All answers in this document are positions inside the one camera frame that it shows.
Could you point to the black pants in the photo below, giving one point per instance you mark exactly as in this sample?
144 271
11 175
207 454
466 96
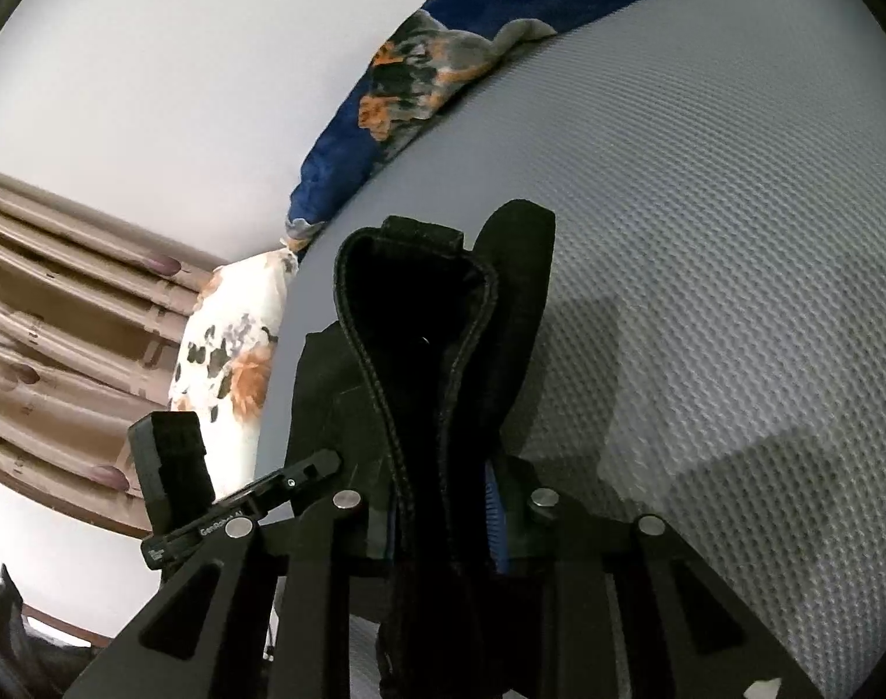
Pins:
421 349

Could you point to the dark cloth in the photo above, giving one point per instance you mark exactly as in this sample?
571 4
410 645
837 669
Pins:
13 641

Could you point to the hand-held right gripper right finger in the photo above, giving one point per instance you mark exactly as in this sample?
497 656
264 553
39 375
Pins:
496 517

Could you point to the white floral pillow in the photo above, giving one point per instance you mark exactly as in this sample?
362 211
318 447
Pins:
228 349

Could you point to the blue floral blanket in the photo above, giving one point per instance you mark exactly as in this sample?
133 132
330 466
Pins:
479 7

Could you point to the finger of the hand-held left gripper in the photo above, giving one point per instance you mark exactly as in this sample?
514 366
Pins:
304 472

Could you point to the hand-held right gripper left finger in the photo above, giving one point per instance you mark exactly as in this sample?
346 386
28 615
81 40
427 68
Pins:
384 531

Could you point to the grey mesh mattress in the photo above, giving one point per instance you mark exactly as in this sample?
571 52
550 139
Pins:
705 196

